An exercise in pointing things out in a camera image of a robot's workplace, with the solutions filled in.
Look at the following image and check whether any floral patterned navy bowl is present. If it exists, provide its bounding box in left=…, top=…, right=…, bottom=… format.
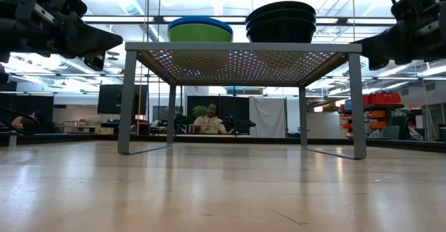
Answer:
left=245, top=1, right=317, bottom=17
left=246, top=17, right=316, bottom=44
left=245, top=8, right=317, bottom=26

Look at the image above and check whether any dark blue plastic bowl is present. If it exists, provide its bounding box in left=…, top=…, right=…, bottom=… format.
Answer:
left=167, top=18, right=233, bottom=34

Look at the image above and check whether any grey perforated metal shelf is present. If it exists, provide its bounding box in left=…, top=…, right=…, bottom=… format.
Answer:
left=117, top=42, right=367, bottom=160

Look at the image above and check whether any white hanging cloth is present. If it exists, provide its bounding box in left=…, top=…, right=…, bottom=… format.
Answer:
left=248, top=96, right=287, bottom=139

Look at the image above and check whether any leafy green background plant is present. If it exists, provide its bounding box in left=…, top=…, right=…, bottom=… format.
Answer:
left=190, top=105, right=210, bottom=121

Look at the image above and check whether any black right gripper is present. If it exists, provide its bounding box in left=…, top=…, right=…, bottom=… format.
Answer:
left=355, top=0, right=446, bottom=71

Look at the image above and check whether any person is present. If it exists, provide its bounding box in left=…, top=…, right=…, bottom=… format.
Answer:
left=192, top=102, right=228, bottom=135

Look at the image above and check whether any light blue plastic bowl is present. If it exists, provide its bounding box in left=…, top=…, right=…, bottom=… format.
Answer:
left=169, top=15, right=231, bottom=26

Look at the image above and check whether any green plastic bowl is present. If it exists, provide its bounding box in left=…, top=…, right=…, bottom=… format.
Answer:
left=167, top=23, right=233, bottom=43

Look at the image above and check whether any rack with orange bins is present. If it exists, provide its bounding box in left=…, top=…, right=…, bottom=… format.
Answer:
left=339, top=92, right=405, bottom=139

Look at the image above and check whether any large black screen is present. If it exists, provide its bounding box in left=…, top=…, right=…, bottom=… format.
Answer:
left=97, top=84, right=140, bottom=115

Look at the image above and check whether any black partition panel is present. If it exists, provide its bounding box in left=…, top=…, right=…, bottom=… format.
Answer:
left=186, top=95, right=250, bottom=135

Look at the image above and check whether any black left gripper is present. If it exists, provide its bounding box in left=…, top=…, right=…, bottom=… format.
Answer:
left=0, top=0, right=123, bottom=72

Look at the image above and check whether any yellow hanging strap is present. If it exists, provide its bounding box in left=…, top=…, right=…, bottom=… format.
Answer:
left=135, top=0, right=151, bottom=136

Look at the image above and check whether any red plastic storage bin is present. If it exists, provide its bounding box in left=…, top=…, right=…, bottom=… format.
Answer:
left=362, top=92, right=402, bottom=107

